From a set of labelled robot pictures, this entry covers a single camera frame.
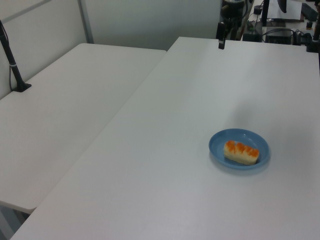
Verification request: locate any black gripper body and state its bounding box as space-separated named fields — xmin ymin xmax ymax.
xmin=221 ymin=0 xmax=247 ymax=26

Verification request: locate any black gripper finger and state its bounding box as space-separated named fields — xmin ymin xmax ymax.
xmin=216 ymin=21 xmax=226 ymax=50

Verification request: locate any orange glazed bread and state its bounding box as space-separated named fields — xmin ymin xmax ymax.
xmin=223 ymin=140 xmax=260 ymax=166

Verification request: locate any blue round plate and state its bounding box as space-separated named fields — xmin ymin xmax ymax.
xmin=208 ymin=128 xmax=272 ymax=171

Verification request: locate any small black box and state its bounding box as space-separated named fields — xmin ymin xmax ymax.
xmin=242 ymin=32 xmax=261 ymax=42

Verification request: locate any black upright pole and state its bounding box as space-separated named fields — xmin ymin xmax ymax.
xmin=261 ymin=0 xmax=270 ymax=27

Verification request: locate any white paper sheet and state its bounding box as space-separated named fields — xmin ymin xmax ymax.
xmin=267 ymin=0 xmax=301 ymax=23

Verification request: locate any black electronics box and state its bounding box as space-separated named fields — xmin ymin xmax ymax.
xmin=264 ymin=28 xmax=295 ymax=45

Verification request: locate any black keyboard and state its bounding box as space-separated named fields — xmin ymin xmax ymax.
xmin=300 ymin=2 xmax=318 ymax=20

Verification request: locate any white side table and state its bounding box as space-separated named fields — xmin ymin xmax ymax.
xmin=0 ymin=42 xmax=168 ymax=215

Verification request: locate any black stand pole with base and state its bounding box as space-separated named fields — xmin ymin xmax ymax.
xmin=0 ymin=19 xmax=33 ymax=94

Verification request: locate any black cable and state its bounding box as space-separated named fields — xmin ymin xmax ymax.
xmin=292 ymin=29 xmax=313 ymax=46

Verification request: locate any black camera stand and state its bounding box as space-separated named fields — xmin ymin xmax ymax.
xmin=305 ymin=0 xmax=320 ymax=53

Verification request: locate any grey metal partition post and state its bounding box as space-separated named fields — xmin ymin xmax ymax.
xmin=77 ymin=0 xmax=95 ymax=45

